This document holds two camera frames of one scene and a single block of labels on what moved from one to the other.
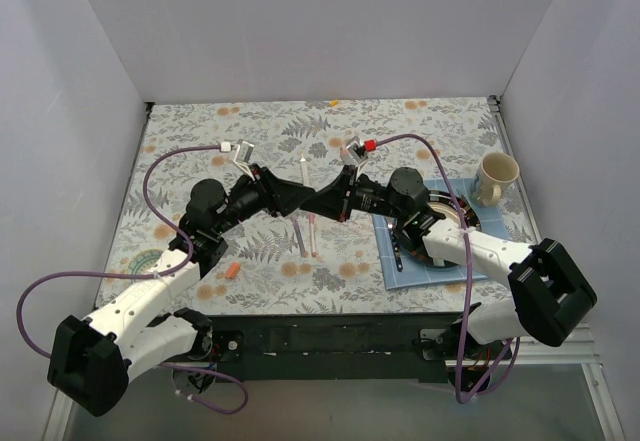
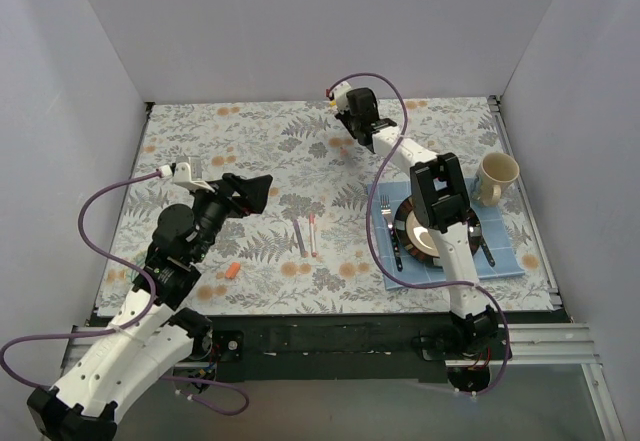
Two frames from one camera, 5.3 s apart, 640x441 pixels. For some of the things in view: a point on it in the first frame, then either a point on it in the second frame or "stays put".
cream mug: [496, 170] stays put
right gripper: [350, 194] → [376, 127]
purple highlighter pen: [304, 253] stays put
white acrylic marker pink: [312, 234] stays put
